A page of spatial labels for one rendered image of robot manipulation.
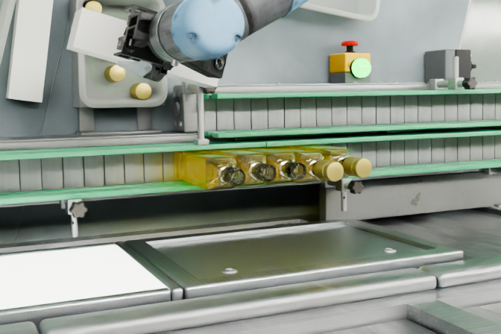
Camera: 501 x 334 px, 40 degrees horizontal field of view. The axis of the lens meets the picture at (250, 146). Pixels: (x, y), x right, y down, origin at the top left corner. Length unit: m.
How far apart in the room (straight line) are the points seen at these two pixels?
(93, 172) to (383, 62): 0.78
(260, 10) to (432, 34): 1.04
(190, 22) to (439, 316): 0.48
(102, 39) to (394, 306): 0.58
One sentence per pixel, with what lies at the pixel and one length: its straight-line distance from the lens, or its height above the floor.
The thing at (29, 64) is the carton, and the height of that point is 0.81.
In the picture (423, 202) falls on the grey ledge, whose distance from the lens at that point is 1.67.
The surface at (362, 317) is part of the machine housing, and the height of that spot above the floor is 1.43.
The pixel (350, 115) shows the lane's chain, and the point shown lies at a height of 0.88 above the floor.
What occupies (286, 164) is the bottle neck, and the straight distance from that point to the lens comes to 1.20.
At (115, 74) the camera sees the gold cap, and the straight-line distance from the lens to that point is 1.41.
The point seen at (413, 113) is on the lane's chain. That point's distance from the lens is 1.63.
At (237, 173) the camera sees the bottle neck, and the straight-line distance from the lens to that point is 1.16.
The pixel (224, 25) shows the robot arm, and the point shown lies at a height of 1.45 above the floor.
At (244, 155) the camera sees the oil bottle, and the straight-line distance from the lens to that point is 1.21.
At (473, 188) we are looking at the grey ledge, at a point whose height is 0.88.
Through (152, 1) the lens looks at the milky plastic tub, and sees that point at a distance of 1.43.
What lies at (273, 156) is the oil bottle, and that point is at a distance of 1.23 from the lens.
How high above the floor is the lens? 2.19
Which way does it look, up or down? 66 degrees down
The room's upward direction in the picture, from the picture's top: 98 degrees clockwise
